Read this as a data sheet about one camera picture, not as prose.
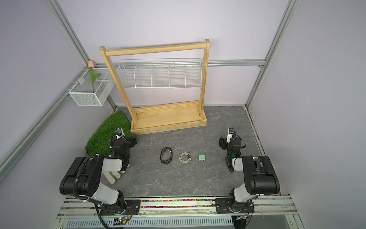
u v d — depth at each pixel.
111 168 0.65
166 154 0.91
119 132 0.79
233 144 0.71
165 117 1.13
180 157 0.91
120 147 0.70
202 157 0.89
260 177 0.46
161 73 1.05
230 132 0.81
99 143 0.97
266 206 0.75
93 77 0.91
